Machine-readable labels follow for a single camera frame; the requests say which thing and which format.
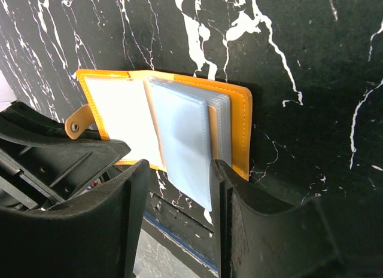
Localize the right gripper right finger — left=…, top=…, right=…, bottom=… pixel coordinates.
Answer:
left=211, top=160, right=346, bottom=277

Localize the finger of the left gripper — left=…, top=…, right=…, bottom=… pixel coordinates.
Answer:
left=1, top=102, right=130, bottom=209

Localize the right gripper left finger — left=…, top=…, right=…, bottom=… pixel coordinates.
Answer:
left=1, top=160, right=150, bottom=277

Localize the orange leather card holder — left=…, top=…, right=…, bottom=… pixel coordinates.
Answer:
left=65, top=69, right=253, bottom=210

